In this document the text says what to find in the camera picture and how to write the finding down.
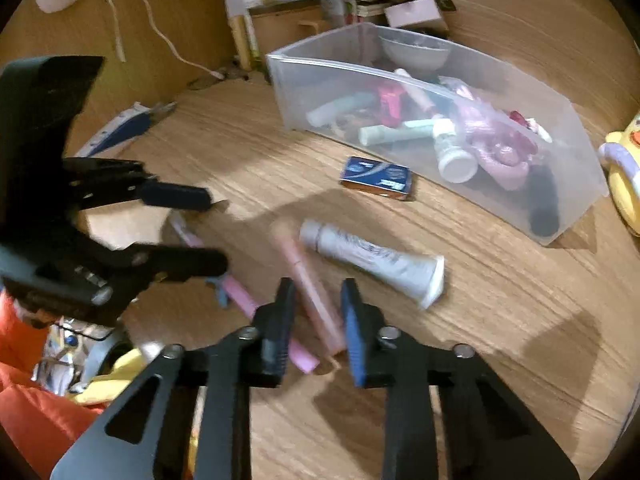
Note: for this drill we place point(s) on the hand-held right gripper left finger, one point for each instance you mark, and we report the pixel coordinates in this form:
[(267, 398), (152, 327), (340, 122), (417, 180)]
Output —
[(275, 340)]

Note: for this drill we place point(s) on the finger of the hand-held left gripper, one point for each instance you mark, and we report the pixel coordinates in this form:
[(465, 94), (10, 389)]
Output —
[(170, 195), (190, 262)]

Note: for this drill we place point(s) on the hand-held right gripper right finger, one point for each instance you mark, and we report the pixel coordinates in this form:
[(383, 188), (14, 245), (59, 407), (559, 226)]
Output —
[(356, 340)]

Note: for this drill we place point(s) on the peach pink tube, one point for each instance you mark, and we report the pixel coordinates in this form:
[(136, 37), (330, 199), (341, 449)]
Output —
[(310, 280)]

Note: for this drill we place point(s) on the clear plastic storage bin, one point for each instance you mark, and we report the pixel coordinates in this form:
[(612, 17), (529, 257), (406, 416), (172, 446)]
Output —
[(310, 90)]

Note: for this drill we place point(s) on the white grey tube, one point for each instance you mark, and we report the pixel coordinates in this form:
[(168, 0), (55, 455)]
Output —
[(335, 110)]

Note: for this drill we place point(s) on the white pill bottle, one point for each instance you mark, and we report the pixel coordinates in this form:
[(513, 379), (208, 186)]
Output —
[(452, 155)]

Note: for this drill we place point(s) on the mint green tube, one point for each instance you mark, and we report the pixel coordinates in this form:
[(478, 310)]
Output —
[(395, 132)]

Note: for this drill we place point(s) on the purple black spray bottle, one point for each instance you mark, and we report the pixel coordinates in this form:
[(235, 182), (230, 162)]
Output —
[(544, 205)]

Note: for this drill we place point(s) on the pink scissors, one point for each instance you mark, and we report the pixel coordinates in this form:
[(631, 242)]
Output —
[(390, 105)]

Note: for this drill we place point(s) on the white pink tube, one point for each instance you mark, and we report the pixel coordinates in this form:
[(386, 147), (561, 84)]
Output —
[(415, 92)]

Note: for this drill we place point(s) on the long pink tube teal band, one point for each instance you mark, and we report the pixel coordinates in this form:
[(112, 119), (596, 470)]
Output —
[(240, 296)]

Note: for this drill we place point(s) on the white printed tube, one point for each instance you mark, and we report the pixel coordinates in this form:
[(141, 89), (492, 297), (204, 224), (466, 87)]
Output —
[(370, 260)]

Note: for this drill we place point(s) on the blue white packet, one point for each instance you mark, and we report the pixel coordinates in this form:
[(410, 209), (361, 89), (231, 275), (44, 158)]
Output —
[(120, 130)]

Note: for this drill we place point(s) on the yellow cloth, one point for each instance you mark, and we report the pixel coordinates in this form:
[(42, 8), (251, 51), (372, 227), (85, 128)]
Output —
[(117, 380)]

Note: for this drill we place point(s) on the small blue box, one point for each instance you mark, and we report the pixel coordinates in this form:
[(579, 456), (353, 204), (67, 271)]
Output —
[(377, 176)]

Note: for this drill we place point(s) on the brown lidded pot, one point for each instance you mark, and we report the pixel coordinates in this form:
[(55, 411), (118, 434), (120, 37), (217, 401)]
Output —
[(285, 27)]

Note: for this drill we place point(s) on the orange cloth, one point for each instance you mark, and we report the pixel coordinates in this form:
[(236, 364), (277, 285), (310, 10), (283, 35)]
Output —
[(35, 420)]

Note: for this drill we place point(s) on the white bowl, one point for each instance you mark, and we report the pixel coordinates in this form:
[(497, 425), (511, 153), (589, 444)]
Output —
[(415, 55)]

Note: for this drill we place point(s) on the small pink box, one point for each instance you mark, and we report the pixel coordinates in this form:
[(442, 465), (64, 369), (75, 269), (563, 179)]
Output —
[(412, 12)]

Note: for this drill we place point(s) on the yellow chick plush toy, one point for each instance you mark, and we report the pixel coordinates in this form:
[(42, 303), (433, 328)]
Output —
[(625, 175)]

